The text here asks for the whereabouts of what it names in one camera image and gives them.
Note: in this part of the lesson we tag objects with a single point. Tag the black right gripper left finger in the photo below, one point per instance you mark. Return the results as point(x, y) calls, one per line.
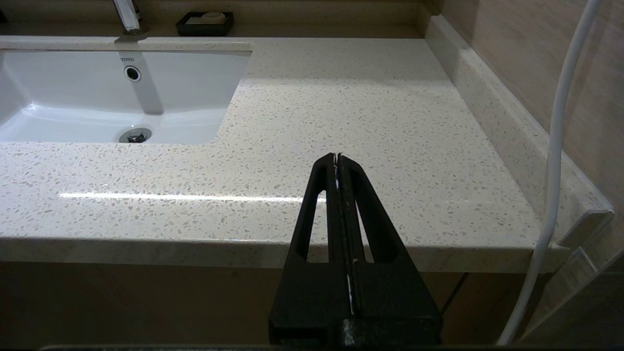
point(302, 292)

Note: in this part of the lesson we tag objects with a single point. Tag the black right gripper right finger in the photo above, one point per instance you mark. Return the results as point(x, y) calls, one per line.
point(395, 292)

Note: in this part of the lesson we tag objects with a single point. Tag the wooden vanity cabinet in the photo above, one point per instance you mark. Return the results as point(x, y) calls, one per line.
point(146, 302)

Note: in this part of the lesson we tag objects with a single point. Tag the chrome drain plug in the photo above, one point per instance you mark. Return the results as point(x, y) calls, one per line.
point(135, 136)

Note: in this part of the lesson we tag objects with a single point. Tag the black soap dish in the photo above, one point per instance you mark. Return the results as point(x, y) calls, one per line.
point(204, 29)

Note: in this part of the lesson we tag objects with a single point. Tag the beige soap bar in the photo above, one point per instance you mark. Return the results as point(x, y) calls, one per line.
point(207, 18)

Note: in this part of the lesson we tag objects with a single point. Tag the white sink basin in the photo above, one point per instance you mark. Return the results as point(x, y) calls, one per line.
point(73, 87)

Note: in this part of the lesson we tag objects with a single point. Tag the chrome faucet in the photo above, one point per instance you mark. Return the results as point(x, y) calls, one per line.
point(127, 14)

